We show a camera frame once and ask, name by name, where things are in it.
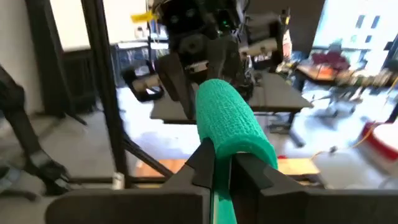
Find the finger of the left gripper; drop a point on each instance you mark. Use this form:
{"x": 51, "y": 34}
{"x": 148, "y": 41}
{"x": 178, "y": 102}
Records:
{"x": 177, "y": 81}
{"x": 230, "y": 62}

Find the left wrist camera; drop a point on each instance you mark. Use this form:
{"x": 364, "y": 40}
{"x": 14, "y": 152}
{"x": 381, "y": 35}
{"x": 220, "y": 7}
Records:
{"x": 182, "y": 15}

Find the green elastic bandage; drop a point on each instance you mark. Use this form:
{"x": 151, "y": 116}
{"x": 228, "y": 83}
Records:
{"x": 227, "y": 118}

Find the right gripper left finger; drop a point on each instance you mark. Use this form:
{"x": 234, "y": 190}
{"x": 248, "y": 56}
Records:
{"x": 130, "y": 208}

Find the dark grey desk panel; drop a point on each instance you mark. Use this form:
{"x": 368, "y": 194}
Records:
{"x": 280, "y": 93}

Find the yellow tag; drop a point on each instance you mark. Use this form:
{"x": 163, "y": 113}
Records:
{"x": 143, "y": 17}

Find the red and white object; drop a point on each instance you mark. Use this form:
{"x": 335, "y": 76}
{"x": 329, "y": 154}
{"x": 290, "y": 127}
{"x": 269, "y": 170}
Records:
{"x": 382, "y": 146}

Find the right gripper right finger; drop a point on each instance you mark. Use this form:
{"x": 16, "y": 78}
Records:
{"x": 304, "y": 208}

